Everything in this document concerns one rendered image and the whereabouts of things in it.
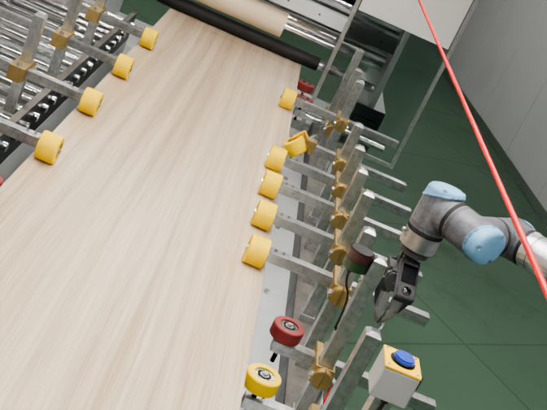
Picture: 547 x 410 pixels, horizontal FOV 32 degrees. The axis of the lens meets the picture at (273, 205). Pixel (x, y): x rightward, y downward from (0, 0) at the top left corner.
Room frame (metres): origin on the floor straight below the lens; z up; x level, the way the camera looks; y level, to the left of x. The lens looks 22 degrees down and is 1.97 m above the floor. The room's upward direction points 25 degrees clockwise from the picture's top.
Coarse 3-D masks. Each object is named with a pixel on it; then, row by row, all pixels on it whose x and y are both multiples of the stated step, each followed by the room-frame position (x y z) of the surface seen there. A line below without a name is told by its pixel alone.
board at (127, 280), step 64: (192, 64) 3.75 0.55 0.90; (256, 64) 4.20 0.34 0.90; (64, 128) 2.56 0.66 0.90; (128, 128) 2.78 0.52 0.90; (192, 128) 3.04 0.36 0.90; (256, 128) 3.34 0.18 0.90; (0, 192) 2.03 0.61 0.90; (64, 192) 2.17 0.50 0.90; (128, 192) 2.34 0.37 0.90; (192, 192) 2.53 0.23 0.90; (256, 192) 2.75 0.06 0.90; (0, 256) 1.76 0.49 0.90; (64, 256) 1.88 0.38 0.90; (128, 256) 2.00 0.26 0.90; (192, 256) 2.15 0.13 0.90; (0, 320) 1.55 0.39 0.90; (64, 320) 1.64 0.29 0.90; (128, 320) 1.74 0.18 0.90; (192, 320) 1.86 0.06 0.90; (0, 384) 1.37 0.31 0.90; (64, 384) 1.45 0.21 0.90; (128, 384) 1.53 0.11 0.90; (192, 384) 1.63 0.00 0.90
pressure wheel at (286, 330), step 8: (280, 320) 2.03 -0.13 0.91; (288, 320) 2.05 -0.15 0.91; (272, 328) 2.01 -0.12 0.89; (280, 328) 1.99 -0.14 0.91; (288, 328) 2.01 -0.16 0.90; (296, 328) 2.03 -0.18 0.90; (272, 336) 1.99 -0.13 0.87; (280, 336) 1.98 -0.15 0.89; (288, 336) 1.98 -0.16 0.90; (296, 336) 1.99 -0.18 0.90; (288, 344) 1.99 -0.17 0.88; (296, 344) 2.00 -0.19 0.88; (272, 360) 2.02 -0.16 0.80
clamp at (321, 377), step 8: (320, 344) 2.07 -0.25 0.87; (320, 352) 2.03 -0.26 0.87; (312, 368) 1.99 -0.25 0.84; (320, 368) 1.97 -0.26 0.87; (328, 368) 1.98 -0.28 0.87; (312, 376) 1.95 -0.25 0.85; (320, 376) 1.95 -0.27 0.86; (328, 376) 1.95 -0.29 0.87; (312, 384) 1.95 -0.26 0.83; (320, 384) 1.95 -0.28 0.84; (328, 384) 1.95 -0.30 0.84
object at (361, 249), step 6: (354, 246) 1.98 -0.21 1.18; (360, 246) 2.00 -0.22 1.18; (360, 252) 1.97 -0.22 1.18; (366, 252) 1.98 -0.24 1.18; (372, 252) 2.00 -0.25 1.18; (360, 264) 1.96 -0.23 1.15; (348, 270) 1.98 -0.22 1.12; (360, 276) 2.00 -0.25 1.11; (360, 282) 1.98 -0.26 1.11; (348, 294) 1.99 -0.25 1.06; (342, 312) 1.99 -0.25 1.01; (336, 324) 1.99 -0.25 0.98
